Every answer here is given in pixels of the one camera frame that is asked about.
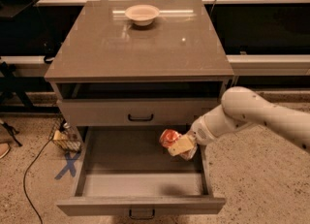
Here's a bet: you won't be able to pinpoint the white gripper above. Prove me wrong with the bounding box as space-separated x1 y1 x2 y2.
168 116 216 161

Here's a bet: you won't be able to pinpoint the crushed orange soda can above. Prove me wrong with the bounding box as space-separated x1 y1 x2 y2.
159 129 181 148

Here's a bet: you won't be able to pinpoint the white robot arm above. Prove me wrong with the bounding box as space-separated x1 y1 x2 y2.
159 86 310 160

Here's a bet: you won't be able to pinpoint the open grey middle drawer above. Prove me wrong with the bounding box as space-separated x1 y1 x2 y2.
57 126 226 217

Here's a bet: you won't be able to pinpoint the grey drawer cabinet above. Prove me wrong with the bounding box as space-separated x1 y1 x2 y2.
44 0 235 217

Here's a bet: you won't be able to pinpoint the blue tape cross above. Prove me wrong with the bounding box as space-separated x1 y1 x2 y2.
55 152 80 180

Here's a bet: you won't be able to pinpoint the white paper bowl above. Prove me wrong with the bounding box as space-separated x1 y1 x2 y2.
125 5 160 26

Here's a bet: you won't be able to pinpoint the black stand legs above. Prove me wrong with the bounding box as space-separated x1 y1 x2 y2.
0 60 37 147

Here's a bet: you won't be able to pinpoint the black top drawer handle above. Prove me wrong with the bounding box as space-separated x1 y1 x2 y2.
127 113 154 122

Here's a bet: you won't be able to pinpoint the black drawer handle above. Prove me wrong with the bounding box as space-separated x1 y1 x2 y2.
127 113 154 122
129 208 155 220

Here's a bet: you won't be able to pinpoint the black middle drawer handle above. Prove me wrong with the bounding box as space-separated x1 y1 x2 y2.
129 208 155 220

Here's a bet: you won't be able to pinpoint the black wire basket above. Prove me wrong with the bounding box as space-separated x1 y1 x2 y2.
49 117 81 152

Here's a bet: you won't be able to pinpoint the black floor cable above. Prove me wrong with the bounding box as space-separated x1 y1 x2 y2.
22 137 55 224

